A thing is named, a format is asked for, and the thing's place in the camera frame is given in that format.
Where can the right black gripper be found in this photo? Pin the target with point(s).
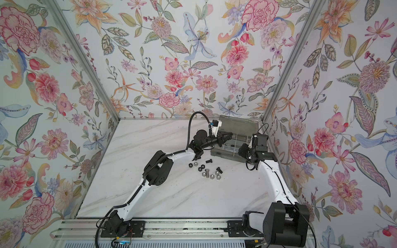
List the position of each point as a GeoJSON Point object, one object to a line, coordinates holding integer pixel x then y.
{"type": "Point", "coordinates": [243, 151]}

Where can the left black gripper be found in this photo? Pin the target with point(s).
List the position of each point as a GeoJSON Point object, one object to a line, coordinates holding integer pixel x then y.
{"type": "Point", "coordinates": [220, 141]}

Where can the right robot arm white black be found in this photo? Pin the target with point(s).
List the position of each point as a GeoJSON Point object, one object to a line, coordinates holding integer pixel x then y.
{"type": "Point", "coordinates": [286, 221]}

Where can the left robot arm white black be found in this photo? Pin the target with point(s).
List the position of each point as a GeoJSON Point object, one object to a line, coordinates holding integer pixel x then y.
{"type": "Point", "coordinates": [156, 172]}

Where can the grey plastic organizer box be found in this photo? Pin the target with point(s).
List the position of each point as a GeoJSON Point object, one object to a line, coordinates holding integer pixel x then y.
{"type": "Point", "coordinates": [242, 130]}

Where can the black hex nut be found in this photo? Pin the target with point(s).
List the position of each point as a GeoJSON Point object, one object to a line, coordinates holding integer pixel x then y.
{"type": "Point", "coordinates": [201, 168]}

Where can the silver bolt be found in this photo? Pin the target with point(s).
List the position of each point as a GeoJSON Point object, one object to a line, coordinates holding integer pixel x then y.
{"type": "Point", "coordinates": [206, 173]}

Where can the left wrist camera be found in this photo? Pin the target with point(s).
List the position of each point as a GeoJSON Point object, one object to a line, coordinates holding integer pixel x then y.
{"type": "Point", "coordinates": [214, 127]}

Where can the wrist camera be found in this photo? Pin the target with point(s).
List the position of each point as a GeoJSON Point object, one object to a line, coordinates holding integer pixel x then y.
{"type": "Point", "coordinates": [259, 142]}
{"type": "Point", "coordinates": [214, 127]}

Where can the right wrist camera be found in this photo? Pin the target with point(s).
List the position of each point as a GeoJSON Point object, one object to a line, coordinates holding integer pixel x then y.
{"type": "Point", "coordinates": [259, 142]}

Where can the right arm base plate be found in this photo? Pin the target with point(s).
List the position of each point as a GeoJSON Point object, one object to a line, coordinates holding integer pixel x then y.
{"type": "Point", "coordinates": [239, 229]}

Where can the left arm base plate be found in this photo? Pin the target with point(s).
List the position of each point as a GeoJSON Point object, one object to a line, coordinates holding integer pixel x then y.
{"type": "Point", "coordinates": [131, 229]}

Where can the aluminium front rail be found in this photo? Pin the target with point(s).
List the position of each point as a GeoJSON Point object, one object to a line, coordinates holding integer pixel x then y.
{"type": "Point", "coordinates": [157, 229]}

